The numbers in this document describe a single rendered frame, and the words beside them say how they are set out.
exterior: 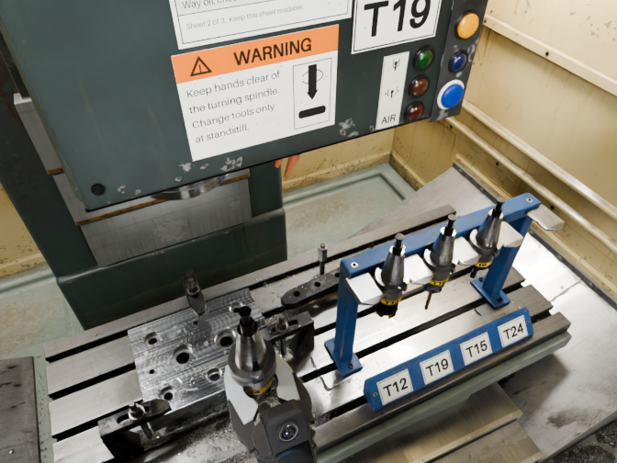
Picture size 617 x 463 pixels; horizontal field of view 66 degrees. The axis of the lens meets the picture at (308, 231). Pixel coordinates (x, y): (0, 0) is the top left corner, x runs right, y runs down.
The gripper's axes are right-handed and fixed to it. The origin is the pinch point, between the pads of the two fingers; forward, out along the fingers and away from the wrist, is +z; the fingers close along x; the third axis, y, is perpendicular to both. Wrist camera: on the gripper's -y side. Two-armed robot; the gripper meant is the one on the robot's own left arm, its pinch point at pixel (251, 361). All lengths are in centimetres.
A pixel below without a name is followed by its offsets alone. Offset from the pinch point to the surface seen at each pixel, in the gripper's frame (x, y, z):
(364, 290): 25.0, 9.5, 9.9
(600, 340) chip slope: 92, 49, -6
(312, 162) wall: 62, 59, 107
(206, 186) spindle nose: 1.6, -17.2, 18.0
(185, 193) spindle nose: -1.4, -17.0, 17.9
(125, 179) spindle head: -7.9, -30.9, 5.2
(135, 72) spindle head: -4.6, -40.8, 5.4
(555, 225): 69, 9, 8
